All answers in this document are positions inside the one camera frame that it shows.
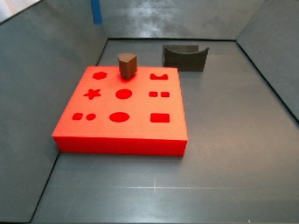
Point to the brown rounded-triangle peg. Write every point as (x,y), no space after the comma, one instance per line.
(127,65)

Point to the black curved holder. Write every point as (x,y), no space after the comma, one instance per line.
(186,57)

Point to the red shape-sorting board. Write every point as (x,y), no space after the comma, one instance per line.
(125,116)

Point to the blue rectangular peg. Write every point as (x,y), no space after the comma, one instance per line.
(96,12)

